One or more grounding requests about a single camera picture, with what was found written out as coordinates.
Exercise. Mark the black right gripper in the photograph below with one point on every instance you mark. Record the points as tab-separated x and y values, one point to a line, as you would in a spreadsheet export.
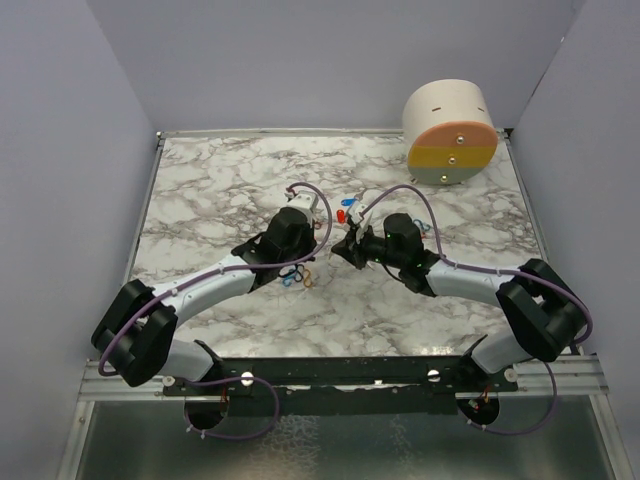
351	250

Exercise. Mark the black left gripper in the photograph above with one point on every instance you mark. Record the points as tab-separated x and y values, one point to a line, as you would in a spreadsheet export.
309	235

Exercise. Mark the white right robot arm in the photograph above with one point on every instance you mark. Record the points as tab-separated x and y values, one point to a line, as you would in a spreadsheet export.
541	319

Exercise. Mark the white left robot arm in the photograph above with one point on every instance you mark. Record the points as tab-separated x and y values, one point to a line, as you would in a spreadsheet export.
137	331

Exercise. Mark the black S carabiner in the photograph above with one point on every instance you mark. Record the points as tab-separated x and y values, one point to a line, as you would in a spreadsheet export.
297	270

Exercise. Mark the orange S carabiner lower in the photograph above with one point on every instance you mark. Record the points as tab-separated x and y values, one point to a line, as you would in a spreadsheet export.
307	278

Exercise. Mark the cream cylindrical drum holder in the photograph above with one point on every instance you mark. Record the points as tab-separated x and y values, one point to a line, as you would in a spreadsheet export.
448	132

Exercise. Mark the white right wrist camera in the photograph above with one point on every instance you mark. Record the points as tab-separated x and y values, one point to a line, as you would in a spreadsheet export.
358	219

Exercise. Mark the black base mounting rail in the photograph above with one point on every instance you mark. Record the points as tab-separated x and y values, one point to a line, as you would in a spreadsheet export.
259	387

